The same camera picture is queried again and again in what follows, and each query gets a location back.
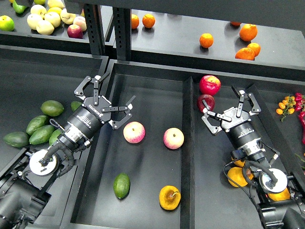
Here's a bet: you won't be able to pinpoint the black centre bin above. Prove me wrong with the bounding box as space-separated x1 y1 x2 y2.
61 60 261 229

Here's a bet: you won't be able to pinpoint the pale yellow pear right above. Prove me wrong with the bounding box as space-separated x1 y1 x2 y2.
60 9 76 25

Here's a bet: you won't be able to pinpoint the pink peach on shelf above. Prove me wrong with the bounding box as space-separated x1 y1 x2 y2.
73 16 87 32

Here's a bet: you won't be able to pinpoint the pale yellow pear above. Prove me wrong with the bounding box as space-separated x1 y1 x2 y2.
36 20 54 35
60 9 76 25
27 13 43 30
44 11 61 28

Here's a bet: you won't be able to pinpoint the dark avocado far left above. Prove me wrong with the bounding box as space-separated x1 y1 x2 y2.
3 132 29 147

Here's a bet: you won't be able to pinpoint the green apple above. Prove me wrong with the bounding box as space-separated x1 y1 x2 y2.
0 15 15 31

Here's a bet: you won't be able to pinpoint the pale yellow pear centre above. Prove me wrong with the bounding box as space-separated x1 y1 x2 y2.
44 11 61 28

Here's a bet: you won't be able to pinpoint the orange on shelf right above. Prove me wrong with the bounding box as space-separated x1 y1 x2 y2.
247 42 261 57

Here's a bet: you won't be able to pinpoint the black bin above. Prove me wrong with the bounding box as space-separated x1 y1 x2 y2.
0 45 109 229
61 60 261 229

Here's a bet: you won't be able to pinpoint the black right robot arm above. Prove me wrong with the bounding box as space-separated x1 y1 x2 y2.
197 90 305 229

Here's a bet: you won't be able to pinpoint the large orange on shelf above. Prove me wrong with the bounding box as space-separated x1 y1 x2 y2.
239 24 258 42

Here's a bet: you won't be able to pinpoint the yellow pear in bin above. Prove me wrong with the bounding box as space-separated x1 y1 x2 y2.
227 167 248 187

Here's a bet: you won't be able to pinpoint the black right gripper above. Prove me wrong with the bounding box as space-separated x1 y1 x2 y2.
202 85 265 161

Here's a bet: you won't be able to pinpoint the green avocado near arm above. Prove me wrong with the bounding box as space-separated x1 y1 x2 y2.
49 129 61 146

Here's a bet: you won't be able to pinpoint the black left bin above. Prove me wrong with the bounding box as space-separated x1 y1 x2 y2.
0 45 109 229

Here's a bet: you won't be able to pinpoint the yellow pear under arm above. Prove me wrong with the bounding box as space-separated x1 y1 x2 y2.
234 160 245 167

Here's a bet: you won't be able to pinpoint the pale yellow pear front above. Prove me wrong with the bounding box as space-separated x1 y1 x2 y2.
36 20 54 35

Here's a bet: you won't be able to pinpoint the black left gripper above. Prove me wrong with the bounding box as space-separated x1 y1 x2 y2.
66 72 136 139

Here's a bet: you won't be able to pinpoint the pale yellow pear left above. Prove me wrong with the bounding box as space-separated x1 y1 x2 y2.
27 13 43 30

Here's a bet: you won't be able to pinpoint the bright red apple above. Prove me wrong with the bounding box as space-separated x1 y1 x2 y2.
199 75 221 96

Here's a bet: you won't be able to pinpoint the black shelf post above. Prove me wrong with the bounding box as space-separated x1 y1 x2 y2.
83 4 105 55

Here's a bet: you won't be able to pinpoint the cherry tomato bunch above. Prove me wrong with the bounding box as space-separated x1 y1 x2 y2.
276 96 296 122

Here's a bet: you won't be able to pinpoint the pink apple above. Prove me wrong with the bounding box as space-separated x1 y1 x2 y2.
123 121 145 144
163 127 184 150

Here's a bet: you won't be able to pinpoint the orange on shelf middle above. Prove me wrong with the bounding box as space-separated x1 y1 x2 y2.
199 33 214 48

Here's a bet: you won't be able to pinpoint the pink apple left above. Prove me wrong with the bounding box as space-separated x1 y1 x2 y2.
123 121 145 144

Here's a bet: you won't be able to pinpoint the dark red shelf apple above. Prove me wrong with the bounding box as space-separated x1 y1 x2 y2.
67 24 83 39

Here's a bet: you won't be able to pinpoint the small dark avocado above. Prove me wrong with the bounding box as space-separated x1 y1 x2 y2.
71 101 82 112

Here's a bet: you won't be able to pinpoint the pink apple right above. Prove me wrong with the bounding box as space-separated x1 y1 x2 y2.
163 127 184 150

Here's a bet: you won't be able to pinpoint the red chili peppers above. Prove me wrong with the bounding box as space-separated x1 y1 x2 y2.
295 93 305 144

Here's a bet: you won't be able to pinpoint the orange on shelf left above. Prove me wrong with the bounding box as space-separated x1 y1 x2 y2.
131 14 140 30

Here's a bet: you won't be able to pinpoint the green avocado top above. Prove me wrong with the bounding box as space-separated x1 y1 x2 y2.
41 100 64 117

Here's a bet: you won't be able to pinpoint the orange on shelf front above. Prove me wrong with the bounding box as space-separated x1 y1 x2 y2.
235 47 255 61

